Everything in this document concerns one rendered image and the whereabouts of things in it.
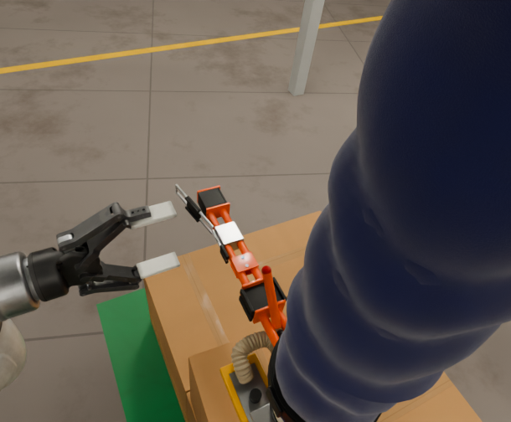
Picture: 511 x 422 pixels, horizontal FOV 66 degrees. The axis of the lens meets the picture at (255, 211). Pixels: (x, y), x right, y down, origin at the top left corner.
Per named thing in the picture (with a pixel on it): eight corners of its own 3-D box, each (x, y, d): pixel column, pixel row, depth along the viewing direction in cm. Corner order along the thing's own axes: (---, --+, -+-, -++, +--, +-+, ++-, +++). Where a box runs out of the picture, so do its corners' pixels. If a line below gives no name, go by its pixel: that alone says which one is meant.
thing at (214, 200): (229, 214, 120) (230, 203, 116) (206, 221, 117) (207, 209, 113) (219, 196, 124) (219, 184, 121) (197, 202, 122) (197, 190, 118)
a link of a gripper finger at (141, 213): (114, 218, 57) (110, 205, 55) (148, 209, 59) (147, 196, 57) (116, 226, 56) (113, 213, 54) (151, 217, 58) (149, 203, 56)
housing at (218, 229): (244, 248, 112) (245, 238, 109) (222, 254, 110) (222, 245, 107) (234, 229, 116) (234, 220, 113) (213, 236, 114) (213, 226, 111)
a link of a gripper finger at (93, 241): (78, 253, 60) (69, 251, 59) (126, 207, 58) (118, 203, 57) (82, 273, 58) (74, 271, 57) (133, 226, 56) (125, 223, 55)
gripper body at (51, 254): (21, 242, 56) (89, 223, 59) (38, 274, 62) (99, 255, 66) (27, 284, 52) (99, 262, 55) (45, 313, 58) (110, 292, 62)
